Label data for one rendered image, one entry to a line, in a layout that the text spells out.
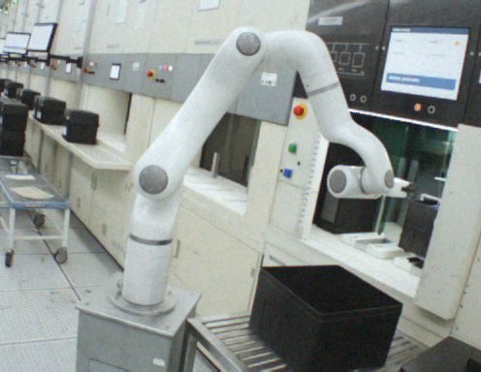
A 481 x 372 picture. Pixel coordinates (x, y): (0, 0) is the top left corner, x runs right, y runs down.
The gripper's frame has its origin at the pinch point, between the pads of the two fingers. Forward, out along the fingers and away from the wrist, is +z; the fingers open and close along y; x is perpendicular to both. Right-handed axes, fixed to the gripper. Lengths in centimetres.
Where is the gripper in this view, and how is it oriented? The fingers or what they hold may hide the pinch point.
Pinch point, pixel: (404, 185)
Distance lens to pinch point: 144.1
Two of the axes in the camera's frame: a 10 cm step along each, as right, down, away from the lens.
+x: 1.8, -9.7, -1.8
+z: 8.0, 0.3, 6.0
